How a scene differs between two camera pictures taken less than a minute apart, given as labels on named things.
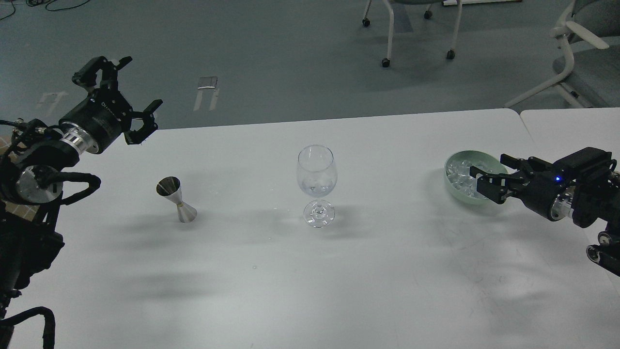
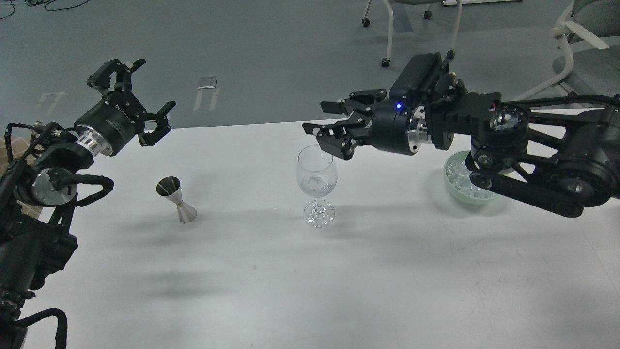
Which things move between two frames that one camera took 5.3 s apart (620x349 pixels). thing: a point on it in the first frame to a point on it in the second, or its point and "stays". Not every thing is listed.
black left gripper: x=103 y=114 to x=119 y=117
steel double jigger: x=170 y=187 stays
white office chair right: x=591 y=29 stays
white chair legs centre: x=427 y=14 stays
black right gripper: x=537 y=188 to x=393 y=127
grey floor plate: x=207 y=82 stays
